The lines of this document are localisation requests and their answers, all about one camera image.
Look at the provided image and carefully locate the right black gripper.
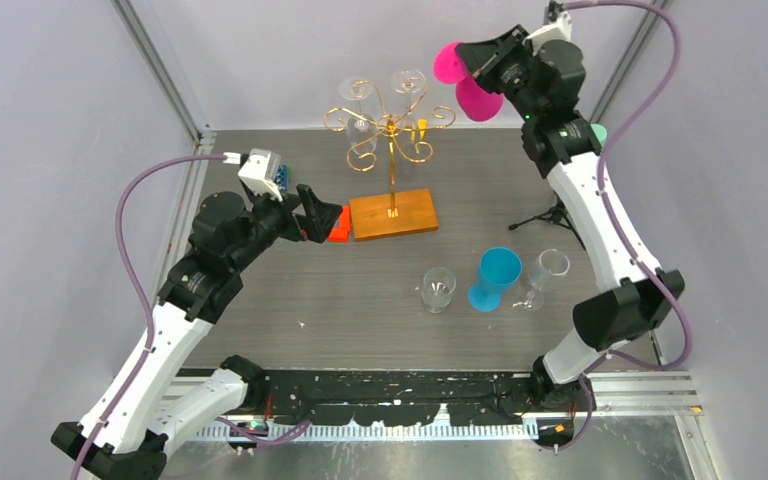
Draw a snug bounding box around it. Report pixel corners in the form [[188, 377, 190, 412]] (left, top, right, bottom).
[[453, 25, 541, 123]]

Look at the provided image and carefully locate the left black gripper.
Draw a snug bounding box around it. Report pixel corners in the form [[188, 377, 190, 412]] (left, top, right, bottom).
[[230, 181, 341, 272]]

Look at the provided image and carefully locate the pink wine glass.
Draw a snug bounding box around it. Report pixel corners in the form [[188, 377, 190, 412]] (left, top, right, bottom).
[[432, 42, 505, 122]]

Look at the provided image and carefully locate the clear textured wine glass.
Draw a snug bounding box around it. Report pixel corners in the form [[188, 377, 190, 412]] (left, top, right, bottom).
[[421, 267, 457, 314]]

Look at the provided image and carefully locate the blue wine glass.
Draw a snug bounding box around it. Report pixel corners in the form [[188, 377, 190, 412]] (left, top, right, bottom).
[[468, 247, 523, 313]]

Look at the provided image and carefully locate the clear stemmed wine glass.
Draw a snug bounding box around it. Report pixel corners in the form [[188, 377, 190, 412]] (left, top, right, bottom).
[[512, 249, 571, 311]]

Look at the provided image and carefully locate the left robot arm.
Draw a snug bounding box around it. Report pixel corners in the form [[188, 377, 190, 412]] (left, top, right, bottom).
[[51, 184, 342, 479]]

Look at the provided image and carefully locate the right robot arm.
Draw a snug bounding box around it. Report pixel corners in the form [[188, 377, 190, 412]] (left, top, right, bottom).
[[433, 24, 685, 411]]

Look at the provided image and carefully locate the wooden rack base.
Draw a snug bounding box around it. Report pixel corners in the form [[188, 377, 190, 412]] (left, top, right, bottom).
[[349, 188, 439, 241]]

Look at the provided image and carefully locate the orange L-shaped block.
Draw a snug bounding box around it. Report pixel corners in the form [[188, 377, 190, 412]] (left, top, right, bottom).
[[328, 205, 351, 243]]

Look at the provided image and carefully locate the blue patterned small box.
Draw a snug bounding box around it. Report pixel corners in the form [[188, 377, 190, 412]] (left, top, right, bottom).
[[274, 165, 290, 191]]

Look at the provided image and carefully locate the mint green microphone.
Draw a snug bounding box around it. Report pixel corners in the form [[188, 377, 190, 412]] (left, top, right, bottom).
[[591, 123, 608, 148]]

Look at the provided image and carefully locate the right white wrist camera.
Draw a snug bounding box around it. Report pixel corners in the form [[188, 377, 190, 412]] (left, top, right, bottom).
[[527, 1, 572, 52]]

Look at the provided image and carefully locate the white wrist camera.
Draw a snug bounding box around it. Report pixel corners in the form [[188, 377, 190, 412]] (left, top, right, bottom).
[[527, 1, 572, 52], [223, 148, 283, 202]]

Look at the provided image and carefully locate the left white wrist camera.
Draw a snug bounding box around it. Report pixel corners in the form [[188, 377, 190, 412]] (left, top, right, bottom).
[[223, 148, 283, 202]]

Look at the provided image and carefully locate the gold wire glass rack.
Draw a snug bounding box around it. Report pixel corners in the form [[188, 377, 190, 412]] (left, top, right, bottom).
[[323, 78, 457, 195]]

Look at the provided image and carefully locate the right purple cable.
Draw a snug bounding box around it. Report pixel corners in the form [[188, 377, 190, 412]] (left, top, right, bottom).
[[559, 0, 695, 372]]

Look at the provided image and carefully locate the purple cable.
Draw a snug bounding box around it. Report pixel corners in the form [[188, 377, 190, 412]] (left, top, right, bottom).
[[559, 0, 695, 372], [69, 153, 243, 480]]

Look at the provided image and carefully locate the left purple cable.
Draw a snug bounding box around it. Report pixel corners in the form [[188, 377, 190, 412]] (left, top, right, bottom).
[[69, 153, 243, 480]]

